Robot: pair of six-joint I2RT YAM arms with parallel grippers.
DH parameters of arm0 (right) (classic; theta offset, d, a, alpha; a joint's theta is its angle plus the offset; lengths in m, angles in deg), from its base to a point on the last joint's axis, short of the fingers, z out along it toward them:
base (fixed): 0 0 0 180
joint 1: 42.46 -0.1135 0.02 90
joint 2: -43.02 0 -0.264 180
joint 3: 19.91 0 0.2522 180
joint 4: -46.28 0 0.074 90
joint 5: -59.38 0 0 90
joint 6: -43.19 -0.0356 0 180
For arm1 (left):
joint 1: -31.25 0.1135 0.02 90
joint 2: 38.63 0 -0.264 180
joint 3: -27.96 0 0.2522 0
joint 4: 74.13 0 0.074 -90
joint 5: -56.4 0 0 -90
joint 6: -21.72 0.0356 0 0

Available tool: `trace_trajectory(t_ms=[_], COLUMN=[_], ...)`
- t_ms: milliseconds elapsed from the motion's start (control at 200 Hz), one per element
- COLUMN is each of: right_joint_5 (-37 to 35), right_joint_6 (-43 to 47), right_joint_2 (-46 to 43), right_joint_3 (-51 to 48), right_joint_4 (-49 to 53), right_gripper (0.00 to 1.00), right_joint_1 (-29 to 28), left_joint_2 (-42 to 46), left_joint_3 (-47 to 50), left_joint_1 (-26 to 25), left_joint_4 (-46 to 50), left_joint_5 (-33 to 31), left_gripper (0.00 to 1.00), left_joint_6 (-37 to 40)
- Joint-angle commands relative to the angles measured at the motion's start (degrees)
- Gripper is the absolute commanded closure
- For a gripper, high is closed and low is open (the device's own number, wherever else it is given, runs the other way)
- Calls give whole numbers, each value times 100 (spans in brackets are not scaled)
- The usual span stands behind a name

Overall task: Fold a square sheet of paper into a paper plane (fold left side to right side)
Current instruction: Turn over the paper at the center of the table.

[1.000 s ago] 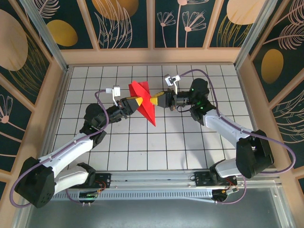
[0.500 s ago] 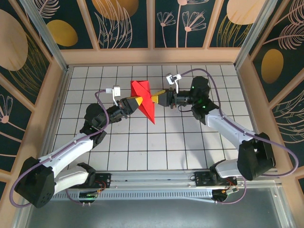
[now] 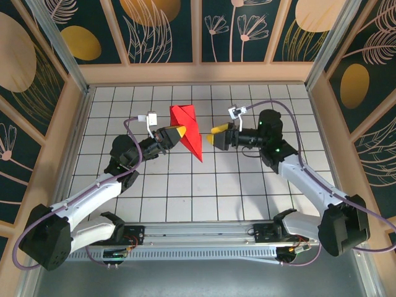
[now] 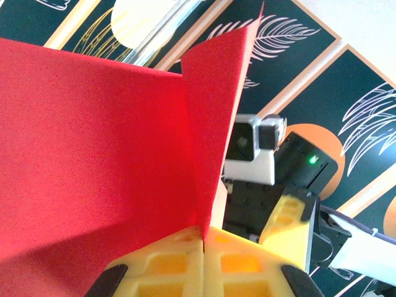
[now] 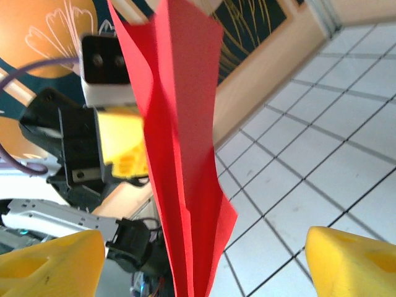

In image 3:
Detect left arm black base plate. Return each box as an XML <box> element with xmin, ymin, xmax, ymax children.
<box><xmin>122</xmin><ymin>225</ymin><xmax>146</xmax><ymax>246</ymax></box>

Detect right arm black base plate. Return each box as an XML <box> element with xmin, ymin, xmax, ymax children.
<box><xmin>252</xmin><ymin>223</ymin><xmax>310</xmax><ymax>245</ymax></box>

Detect aluminium side rail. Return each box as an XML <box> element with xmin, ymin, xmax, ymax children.
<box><xmin>49</xmin><ymin>88</ymin><xmax>95</xmax><ymax>224</ymax></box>

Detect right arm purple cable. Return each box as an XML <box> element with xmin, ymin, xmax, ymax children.
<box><xmin>246</xmin><ymin>100</ymin><xmax>396</xmax><ymax>267</ymax></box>

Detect small controller circuit board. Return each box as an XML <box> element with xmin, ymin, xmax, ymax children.
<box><xmin>276</xmin><ymin>244</ymin><xmax>312</xmax><ymax>263</ymax></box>
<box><xmin>101</xmin><ymin>247</ymin><xmax>132</xmax><ymax>260</ymax></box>

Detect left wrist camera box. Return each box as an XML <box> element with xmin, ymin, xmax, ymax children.
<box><xmin>147</xmin><ymin>110</ymin><xmax>159</xmax><ymax>139</ymax></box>

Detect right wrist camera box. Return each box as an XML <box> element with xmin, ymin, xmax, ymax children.
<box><xmin>228</xmin><ymin>105</ymin><xmax>248</xmax><ymax>131</ymax></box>

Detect grey metal sheet panel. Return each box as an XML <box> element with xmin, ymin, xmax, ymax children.
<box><xmin>18</xmin><ymin>247</ymin><xmax>381</xmax><ymax>297</ymax></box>

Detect aluminium frame post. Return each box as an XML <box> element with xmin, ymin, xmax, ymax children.
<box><xmin>304</xmin><ymin>0</ymin><xmax>372</xmax><ymax>90</ymax></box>
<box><xmin>24</xmin><ymin>0</ymin><xmax>91</xmax><ymax>95</ymax></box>

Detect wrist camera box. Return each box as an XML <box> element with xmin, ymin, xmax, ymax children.
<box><xmin>228</xmin><ymin>105</ymin><xmax>248</xmax><ymax>131</ymax></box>
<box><xmin>147</xmin><ymin>110</ymin><xmax>159</xmax><ymax>139</ymax></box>

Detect aluminium mounting rail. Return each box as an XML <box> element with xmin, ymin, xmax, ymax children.
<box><xmin>30</xmin><ymin>218</ymin><xmax>366</xmax><ymax>248</ymax></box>

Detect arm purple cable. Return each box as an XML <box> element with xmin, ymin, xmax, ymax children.
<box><xmin>12</xmin><ymin>116</ymin><xmax>146</xmax><ymax>269</ymax></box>
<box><xmin>246</xmin><ymin>100</ymin><xmax>396</xmax><ymax>267</ymax></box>

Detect perforated metal cable tray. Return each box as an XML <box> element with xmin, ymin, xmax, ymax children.
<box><xmin>66</xmin><ymin>246</ymin><xmax>279</xmax><ymax>261</ymax></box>

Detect red cloth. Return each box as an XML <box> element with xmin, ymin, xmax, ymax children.
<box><xmin>169</xmin><ymin>104</ymin><xmax>204</xmax><ymax>163</ymax></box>

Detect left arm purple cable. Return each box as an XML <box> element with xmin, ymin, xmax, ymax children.
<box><xmin>12</xmin><ymin>116</ymin><xmax>146</xmax><ymax>269</ymax></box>

